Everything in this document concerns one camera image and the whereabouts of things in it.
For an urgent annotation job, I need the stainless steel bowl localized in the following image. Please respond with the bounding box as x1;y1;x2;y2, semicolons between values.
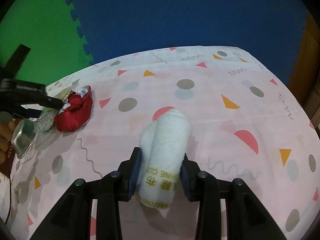
11;119;36;159

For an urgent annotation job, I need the green foam mat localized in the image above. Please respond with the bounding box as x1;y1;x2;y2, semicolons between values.
1;0;93;85

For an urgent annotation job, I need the white towel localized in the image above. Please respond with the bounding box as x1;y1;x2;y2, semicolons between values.
136;108;193;209

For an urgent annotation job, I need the person's left hand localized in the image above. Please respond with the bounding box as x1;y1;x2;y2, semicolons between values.
0;120;16;164

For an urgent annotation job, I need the black cable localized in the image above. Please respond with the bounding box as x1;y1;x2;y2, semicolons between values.
2;177;13;227

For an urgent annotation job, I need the blue foam mat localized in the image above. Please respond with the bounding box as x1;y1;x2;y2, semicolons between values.
65;0;306;83

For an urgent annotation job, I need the pink patterned tablecloth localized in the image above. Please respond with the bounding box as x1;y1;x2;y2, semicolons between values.
1;46;319;239

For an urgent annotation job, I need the red white satin pouch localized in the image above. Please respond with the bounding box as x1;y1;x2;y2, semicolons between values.
54;86;93;132

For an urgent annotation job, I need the clear packaged item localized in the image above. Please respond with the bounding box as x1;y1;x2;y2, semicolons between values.
34;88;73;133

